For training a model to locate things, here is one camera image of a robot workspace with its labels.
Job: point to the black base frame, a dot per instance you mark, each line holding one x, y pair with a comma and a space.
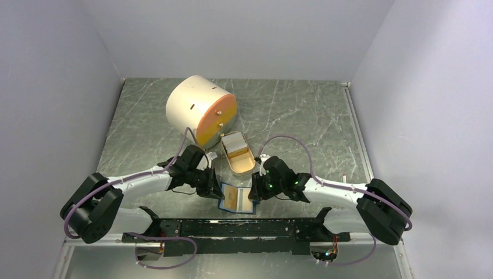
222, 236

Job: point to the round white drawer cabinet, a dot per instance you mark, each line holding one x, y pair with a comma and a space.
207, 109

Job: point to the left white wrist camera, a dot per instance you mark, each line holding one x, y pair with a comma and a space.
212, 155

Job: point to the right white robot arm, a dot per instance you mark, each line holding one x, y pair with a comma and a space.
373, 208

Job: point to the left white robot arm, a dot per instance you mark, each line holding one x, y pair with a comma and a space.
102, 205

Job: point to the tan oval card tray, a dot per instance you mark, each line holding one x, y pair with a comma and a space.
241, 162

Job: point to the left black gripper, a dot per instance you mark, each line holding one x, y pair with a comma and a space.
211, 188

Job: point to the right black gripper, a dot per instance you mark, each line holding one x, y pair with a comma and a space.
257, 192

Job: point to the blue leather card holder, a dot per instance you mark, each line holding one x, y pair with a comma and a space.
244, 205

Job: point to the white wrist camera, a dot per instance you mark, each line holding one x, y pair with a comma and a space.
212, 155
261, 159

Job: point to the stack of white cards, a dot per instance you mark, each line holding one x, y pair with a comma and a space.
234, 142

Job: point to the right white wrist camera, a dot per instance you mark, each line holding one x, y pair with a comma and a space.
261, 159

